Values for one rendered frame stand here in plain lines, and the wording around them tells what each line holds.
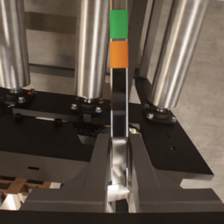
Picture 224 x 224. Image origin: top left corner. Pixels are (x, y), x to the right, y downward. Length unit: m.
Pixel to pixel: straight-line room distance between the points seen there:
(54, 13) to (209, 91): 1.54
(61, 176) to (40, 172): 0.05
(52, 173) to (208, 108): 1.65
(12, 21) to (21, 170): 0.45
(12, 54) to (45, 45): 0.94
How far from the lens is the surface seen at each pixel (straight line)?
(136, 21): 0.68
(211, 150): 2.21
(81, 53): 0.56
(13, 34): 0.65
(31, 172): 0.48
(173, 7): 0.61
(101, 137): 0.15
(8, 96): 0.72
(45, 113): 0.64
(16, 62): 0.66
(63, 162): 0.42
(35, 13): 1.60
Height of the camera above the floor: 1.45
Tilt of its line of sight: 63 degrees down
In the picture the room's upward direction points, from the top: 177 degrees counter-clockwise
